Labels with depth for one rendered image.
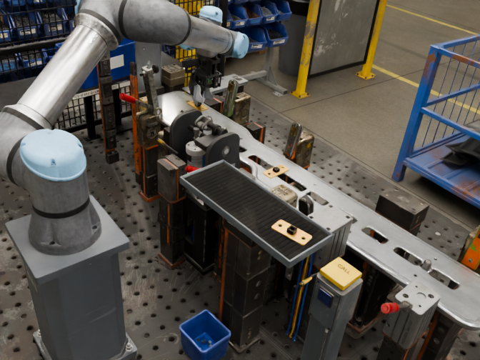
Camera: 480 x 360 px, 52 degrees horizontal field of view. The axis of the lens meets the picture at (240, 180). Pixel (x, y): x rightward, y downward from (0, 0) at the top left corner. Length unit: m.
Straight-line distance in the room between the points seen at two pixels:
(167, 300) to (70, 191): 0.61
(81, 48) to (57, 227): 0.41
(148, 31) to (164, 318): 0.79
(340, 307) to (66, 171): 0.59
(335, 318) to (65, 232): 0.58
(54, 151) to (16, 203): 0.97
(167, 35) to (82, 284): 0.60
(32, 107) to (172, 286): 0.71
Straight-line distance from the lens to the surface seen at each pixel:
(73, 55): 1.19
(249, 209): 1.11
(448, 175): 3.45
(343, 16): 4.65
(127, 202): 1.90
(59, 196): 1.04
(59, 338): 1.27
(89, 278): 1.15
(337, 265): 1.01
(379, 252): 1.33
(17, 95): 1.98
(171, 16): 1.22
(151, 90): 1.69
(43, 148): 1.03
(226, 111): 1.88
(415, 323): 1.14
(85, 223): 1.09
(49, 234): 1.10
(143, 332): 1.46
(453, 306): 1.26
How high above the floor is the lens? 1.84
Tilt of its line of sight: 34 degrees down
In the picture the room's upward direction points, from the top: 5 degrees clockwise
